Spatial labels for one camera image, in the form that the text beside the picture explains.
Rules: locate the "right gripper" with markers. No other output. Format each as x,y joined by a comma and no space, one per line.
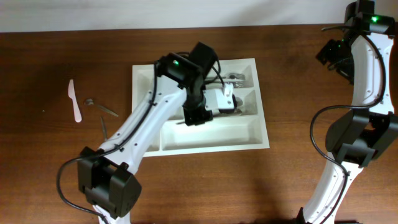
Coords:
325,53

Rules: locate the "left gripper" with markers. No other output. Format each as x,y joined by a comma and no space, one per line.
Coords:
199,118

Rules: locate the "horizontal metal fork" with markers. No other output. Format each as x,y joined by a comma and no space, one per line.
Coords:
238,76

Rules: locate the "small teaspoon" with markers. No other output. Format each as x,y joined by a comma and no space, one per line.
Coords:
103,127
90,101

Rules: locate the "pink plastic knife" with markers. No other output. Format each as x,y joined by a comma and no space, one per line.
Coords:
72,96

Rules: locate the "large metal spoon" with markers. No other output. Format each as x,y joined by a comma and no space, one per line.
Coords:
237,111
239,102

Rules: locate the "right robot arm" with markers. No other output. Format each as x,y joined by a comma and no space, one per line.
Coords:
369,126

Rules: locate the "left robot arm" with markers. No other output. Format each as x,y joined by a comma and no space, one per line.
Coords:
107,176

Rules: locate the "white plastic cutlery tray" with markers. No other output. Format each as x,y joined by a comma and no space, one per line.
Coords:
223,133

